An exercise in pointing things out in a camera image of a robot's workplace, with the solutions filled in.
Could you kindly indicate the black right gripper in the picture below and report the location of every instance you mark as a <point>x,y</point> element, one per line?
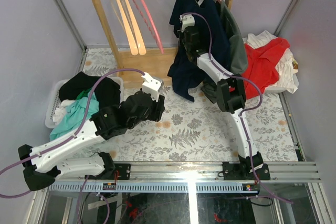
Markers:
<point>181,35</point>

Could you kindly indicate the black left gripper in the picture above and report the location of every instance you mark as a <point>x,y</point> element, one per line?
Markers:
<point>159,108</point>

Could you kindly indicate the navy blue t-shirt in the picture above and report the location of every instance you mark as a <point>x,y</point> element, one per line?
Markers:
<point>185,75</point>

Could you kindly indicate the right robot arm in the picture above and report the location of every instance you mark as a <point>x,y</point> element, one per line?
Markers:
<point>230,98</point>

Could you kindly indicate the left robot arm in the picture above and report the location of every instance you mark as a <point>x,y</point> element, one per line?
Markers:
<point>45,164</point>

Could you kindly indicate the pink twisted-bar hanger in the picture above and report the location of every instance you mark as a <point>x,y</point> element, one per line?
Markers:
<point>148,20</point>

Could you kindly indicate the black t-shirt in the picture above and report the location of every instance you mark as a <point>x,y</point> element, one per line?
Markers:
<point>106,94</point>

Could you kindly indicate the grey t-shirt on hanger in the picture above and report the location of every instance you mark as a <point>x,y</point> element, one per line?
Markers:
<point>238,56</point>

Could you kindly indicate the teal t-shirt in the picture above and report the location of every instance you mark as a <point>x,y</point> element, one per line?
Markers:
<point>71,120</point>

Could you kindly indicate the red t-shirt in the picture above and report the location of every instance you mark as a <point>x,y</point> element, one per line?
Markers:
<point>262,63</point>

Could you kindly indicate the light wooden hanger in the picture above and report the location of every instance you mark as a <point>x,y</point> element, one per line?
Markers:
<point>124,21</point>
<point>135,29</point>

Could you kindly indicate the light wooden hanger left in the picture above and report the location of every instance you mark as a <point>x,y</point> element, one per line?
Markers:
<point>124,21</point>

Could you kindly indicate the wooden clothes rack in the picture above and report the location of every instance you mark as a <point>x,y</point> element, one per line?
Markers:
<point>152,62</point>

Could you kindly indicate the floral table mat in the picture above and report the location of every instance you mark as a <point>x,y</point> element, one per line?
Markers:
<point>199,131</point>

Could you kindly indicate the green garment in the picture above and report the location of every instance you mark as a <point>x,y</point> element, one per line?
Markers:
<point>83,94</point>

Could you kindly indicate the white cloth in bin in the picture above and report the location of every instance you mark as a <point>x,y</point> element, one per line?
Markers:
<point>61,111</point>

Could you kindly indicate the white plastic bin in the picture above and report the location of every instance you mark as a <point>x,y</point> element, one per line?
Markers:
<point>54,101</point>

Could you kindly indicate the white garment pile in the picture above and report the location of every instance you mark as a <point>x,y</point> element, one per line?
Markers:
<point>287,67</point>

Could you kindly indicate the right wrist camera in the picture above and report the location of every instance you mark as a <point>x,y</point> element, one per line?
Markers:
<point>187,20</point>

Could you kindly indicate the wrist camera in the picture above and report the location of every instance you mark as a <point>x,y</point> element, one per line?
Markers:
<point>187,20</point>
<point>152,85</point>

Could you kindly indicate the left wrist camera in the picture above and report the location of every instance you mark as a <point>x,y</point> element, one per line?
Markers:
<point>152,85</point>

